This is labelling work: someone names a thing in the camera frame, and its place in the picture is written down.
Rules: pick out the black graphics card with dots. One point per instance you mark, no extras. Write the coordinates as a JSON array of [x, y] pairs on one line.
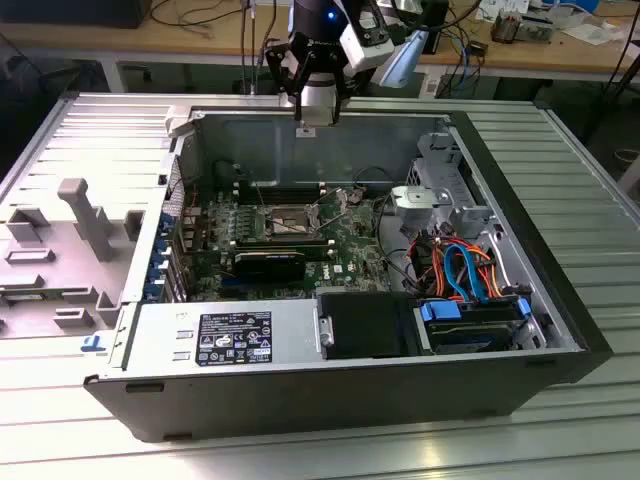
[[270, 267]]

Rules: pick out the silver drive cage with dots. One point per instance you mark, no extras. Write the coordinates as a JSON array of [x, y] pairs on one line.
[[445, 175]]

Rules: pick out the hard disk in blue carrier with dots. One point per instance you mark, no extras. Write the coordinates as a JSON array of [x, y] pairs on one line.
[[465, 340]]

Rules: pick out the wooden desk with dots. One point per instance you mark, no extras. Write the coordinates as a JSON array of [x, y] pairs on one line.
[[525, 60]]

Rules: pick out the white printed label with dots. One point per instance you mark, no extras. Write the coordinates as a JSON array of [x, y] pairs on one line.
[[306, 132]]

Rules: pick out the green RAM stick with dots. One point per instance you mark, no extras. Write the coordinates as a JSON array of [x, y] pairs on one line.
[[22, 298]]

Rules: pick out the silver power supply unit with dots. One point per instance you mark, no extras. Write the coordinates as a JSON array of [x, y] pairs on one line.
[[160, 330]]

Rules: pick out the silver metal bracket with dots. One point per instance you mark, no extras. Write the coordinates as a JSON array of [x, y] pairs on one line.
[[415, 200]]

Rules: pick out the grey electronic device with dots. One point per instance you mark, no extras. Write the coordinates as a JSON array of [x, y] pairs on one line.
[[537, 30]]

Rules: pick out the brown transformer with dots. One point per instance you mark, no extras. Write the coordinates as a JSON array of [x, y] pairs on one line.
[[506, 27]]

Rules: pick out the white paper sheet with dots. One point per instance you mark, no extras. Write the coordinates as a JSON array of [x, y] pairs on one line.
[[595, 32]]

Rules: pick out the metal locking lever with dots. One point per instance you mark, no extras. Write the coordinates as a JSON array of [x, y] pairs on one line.
[[259, 196]]

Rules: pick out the printed paper stack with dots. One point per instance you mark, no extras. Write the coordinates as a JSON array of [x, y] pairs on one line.
[[502, 7]]

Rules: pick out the black open PC case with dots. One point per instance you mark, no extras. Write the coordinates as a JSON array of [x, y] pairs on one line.
[[300, 400]]

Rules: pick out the large black box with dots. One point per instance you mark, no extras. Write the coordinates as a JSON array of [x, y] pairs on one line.
[[75, 12]]

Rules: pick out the small black box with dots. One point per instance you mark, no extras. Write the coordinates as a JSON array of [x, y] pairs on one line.
[[477, 48]]

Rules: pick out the CPU socket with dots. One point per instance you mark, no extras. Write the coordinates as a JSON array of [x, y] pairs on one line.
[[300, 217]]

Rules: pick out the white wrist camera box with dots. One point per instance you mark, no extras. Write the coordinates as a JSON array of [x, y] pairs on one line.
[[367, 47]]

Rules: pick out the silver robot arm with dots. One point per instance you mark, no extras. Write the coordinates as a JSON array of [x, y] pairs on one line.
[[405, 60]]

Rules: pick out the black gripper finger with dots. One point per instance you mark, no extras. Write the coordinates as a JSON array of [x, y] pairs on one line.
[[342, 85], [275, 67]]

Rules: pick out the tall black box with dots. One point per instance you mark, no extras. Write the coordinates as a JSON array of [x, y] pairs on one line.
[[437, 25]]

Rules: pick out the silver CPU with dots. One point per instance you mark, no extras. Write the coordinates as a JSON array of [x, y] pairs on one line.
[[316, 115]]

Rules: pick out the pale plastic case latch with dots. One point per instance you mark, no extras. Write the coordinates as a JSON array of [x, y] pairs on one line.
[[177, 120]]

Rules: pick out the grey parts rack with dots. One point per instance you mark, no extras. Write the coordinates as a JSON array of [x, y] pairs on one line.
[[65, 280]]

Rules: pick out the green motherboard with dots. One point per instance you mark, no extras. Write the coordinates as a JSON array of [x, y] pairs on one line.
[[350, 240]]

